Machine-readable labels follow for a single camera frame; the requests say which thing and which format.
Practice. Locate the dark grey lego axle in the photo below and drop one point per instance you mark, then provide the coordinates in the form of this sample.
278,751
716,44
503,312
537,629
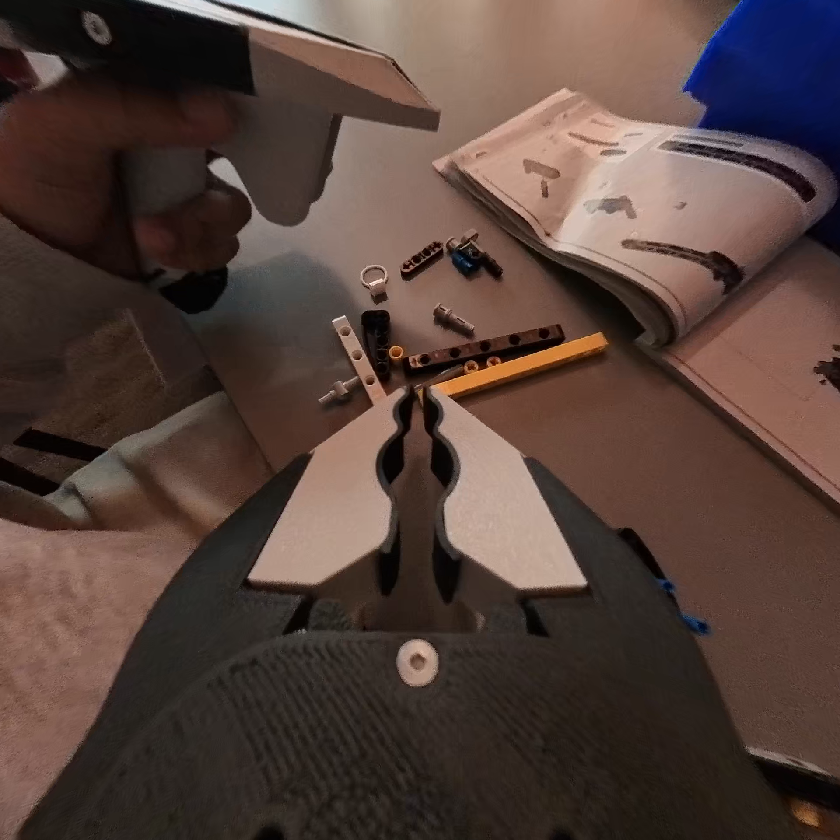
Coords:
443,377

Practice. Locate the partly built lego model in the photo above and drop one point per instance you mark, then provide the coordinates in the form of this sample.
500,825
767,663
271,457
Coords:
695,623

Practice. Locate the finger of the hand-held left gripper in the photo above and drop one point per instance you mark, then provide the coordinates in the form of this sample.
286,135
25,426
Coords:
328,82

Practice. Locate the short black lego beam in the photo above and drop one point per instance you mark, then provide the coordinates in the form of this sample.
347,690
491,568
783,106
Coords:
420,258

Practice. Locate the open instruction booklet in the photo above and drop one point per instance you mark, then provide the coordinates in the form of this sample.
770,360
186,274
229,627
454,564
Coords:
630,197

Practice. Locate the white lego beam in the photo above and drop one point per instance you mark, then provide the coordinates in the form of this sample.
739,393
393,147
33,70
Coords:
352,344

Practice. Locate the light grey lego axle pin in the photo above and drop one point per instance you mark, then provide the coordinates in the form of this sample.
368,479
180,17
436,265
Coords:
336,392

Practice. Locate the long black lego beam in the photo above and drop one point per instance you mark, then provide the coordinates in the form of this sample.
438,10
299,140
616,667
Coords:
467,351

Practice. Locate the person's beige sweater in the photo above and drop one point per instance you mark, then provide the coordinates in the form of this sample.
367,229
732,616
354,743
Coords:
79,623

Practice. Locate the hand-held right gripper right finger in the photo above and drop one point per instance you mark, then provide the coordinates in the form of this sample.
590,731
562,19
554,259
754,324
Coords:
505,525

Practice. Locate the blue grey black lego assembly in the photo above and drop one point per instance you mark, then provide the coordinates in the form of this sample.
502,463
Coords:
464,261

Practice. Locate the dark grey lego pin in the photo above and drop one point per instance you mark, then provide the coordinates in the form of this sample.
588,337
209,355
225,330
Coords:
449,315

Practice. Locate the long yellow lego beam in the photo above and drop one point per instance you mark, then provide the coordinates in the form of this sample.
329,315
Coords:
544,358

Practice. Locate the person's left hand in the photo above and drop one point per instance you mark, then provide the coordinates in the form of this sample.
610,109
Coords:
65,164

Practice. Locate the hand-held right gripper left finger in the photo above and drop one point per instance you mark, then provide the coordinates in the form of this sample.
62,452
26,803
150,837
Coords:
328,518

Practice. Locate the black angled lego piece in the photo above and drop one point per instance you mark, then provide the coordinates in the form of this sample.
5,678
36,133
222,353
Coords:
375,321

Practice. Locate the blue plastic bin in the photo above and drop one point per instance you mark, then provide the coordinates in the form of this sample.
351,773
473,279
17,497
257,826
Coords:
774,65

